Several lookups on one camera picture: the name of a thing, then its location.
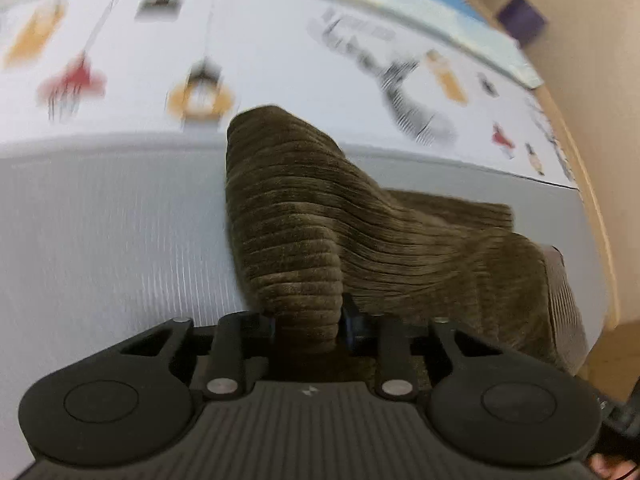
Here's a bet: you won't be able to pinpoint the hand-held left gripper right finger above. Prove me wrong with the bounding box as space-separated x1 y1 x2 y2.
343 306 507 401

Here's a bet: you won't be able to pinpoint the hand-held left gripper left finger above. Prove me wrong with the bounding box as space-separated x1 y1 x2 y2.
119 311 277 402

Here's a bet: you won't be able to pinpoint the olive corduroy pants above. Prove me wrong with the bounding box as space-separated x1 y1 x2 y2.
225 105 590 383

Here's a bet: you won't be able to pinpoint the grey white printed blanket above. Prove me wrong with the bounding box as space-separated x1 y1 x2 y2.
0 0 613 466

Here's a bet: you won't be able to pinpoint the purple box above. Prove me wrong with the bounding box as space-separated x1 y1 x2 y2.
495 0 550 49

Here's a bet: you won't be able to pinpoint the wooden bed frame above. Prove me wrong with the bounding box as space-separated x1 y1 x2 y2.
470 0 626 333

